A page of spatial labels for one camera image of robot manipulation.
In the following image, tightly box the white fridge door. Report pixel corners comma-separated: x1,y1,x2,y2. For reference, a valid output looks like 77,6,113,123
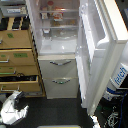
76,0,128,115

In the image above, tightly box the upper fridge drawer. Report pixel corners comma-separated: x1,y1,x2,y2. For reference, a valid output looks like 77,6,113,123
38,55,77,79

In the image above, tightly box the lower fridge drawer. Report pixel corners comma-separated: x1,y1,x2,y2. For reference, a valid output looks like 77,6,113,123
43,78,79,99

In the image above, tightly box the white refrigerator body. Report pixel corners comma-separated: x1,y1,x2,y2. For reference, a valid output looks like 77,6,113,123
25,0,84,100

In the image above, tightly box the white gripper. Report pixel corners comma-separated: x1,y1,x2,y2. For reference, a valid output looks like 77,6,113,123
0,91,29,125

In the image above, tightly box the wooden drawer cabinet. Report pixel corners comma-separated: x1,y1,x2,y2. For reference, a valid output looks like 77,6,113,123
0,17,45,97

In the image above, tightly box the red-capped food jar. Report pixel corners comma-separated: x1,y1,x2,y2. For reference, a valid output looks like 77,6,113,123
47,1,54,11

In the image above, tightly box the orange food package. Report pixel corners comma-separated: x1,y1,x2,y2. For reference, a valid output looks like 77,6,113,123
53,8,63,21

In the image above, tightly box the grey box on cabinet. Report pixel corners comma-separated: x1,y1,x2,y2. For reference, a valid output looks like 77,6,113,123
1,6,27,17

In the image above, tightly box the white blue mobile robot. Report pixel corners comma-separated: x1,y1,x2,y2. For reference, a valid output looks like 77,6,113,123
103,64,128,101

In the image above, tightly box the fridge drawer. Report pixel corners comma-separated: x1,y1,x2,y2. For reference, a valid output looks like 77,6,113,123
43,78,79,99
38,55,77,79

